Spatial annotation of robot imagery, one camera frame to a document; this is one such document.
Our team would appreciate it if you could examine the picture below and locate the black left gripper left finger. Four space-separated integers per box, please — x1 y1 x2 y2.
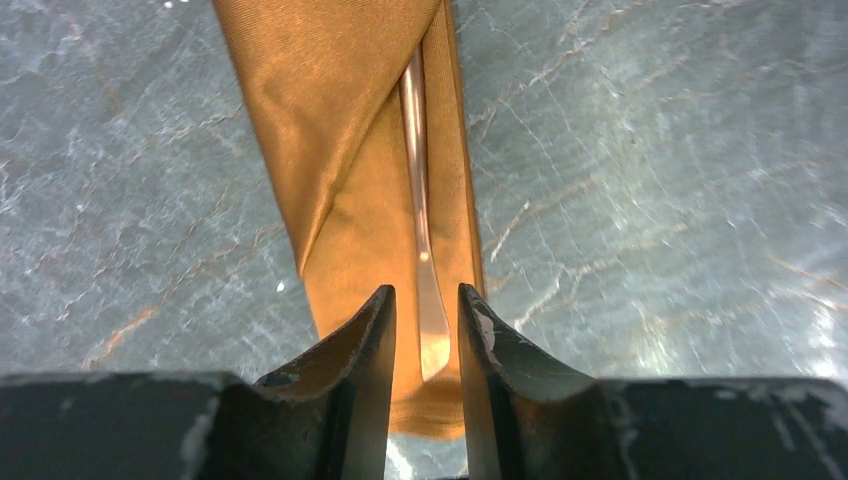
1 285 396 479

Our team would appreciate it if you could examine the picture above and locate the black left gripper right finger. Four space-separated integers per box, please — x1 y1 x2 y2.
458 284 847 479

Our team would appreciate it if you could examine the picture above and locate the orange cloth napkin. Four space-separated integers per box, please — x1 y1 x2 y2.
214 1 483 440

